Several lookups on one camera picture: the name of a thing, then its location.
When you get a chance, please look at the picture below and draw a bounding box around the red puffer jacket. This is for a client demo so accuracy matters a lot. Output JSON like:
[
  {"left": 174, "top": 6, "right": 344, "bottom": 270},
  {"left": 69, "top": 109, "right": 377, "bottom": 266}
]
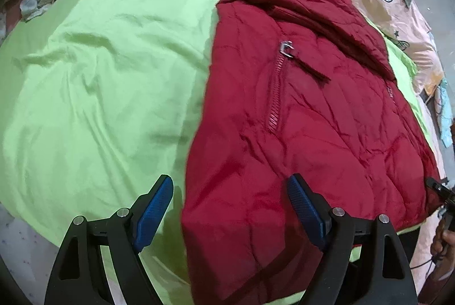
[{"left": 181, "top": 0, "right": 440, "bottom": 304}]

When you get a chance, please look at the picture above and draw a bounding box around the green bed sheet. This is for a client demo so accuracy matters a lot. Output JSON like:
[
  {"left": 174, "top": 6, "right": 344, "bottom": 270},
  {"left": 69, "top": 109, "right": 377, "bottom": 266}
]
[{"left": 1, "top": 0, "right": 430, "bottom": 304}]

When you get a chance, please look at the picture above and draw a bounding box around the person's right hand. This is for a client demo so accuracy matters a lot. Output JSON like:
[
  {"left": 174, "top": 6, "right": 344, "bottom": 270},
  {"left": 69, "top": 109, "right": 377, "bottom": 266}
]
[{"left": 430, "top": 219, "right": 454, "bottom": 273}]

